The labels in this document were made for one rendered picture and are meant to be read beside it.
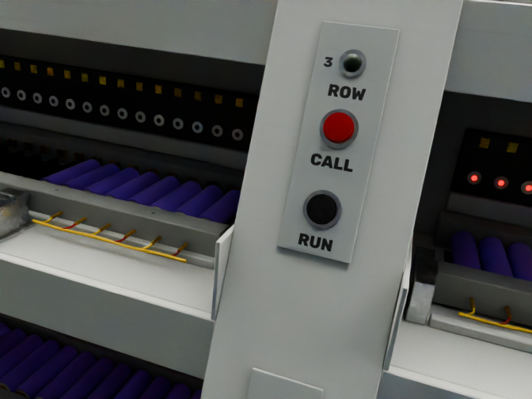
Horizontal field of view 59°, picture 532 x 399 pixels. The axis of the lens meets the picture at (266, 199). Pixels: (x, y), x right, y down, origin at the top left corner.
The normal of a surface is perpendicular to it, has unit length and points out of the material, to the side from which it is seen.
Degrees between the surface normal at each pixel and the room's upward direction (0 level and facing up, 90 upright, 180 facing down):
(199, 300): 19
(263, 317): 90
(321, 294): 90
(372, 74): 90
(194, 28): 109
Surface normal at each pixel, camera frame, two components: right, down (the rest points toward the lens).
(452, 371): 0.10, -0.92
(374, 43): -0.26, 0.01
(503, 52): -0.31, 0.33
